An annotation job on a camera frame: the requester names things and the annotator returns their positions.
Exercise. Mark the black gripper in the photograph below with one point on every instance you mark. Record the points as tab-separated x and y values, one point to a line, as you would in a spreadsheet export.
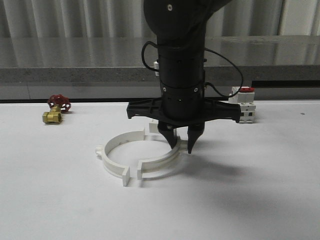
182	101

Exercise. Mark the white half pipe clamp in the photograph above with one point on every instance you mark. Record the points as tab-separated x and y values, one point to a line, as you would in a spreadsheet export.
118	170
154	164

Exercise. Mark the brass valve red handwheel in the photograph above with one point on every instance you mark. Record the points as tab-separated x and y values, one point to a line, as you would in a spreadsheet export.
58	104

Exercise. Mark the grey stone counter shelf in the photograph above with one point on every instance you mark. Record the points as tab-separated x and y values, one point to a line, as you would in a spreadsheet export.
258	60

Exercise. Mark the white circuit breaker red switch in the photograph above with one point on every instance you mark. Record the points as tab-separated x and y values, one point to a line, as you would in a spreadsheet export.
245	99

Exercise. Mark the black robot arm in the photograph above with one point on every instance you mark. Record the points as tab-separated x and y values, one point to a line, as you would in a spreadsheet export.
180	29

